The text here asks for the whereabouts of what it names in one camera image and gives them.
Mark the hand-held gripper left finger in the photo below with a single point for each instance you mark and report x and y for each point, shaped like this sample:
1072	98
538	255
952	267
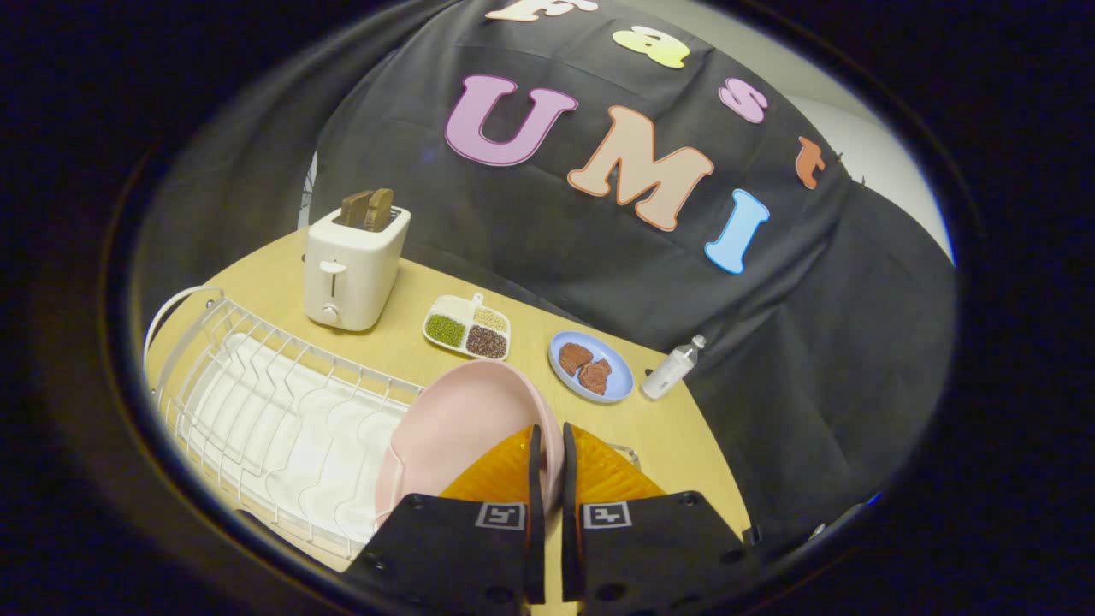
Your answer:
535	513

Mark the brown meat piece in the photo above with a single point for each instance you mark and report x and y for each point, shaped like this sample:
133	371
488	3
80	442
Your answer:
573	356
596	376

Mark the pink plate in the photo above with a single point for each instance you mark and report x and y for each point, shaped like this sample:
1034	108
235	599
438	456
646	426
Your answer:
462	428

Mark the small clear plastic bottle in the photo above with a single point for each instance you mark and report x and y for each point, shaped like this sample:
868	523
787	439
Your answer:
671	370

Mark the white divided dish with beans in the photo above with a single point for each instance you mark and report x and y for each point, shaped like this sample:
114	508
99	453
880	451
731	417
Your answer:
468	328

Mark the black backdrop cloth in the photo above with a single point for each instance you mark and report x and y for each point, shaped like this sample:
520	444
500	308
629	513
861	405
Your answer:
599	257

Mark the brown toast slice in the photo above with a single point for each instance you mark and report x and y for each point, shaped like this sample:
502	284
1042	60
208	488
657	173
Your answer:
356	208
380	210

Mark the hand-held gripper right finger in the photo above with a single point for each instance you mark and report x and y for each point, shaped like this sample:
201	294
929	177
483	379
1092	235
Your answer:
570	513

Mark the white toaster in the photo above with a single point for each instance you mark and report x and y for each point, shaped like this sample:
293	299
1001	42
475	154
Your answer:
351	269

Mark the blue plate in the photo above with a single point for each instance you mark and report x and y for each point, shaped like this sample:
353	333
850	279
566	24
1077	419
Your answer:
592	366

